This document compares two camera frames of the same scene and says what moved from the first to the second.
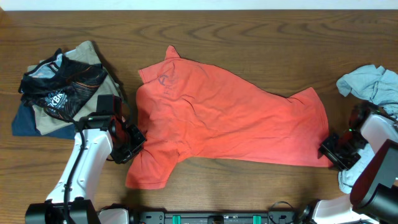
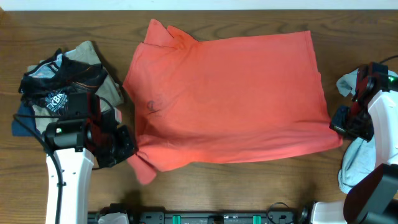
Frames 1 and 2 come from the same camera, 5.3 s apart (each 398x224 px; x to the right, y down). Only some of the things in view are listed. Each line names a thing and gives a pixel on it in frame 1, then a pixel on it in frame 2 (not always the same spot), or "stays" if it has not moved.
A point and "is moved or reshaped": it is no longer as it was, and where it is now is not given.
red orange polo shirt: [185, 106] is moved or reshaped
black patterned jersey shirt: [61, 87] stays
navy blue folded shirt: [24, 124] stays
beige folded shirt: [86, 53] stays
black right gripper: [331, 151] → [339, 119]
